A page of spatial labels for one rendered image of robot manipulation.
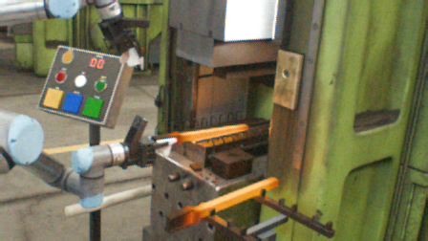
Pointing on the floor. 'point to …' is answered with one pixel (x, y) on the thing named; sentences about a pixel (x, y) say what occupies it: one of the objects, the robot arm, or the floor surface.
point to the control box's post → (98, 209)
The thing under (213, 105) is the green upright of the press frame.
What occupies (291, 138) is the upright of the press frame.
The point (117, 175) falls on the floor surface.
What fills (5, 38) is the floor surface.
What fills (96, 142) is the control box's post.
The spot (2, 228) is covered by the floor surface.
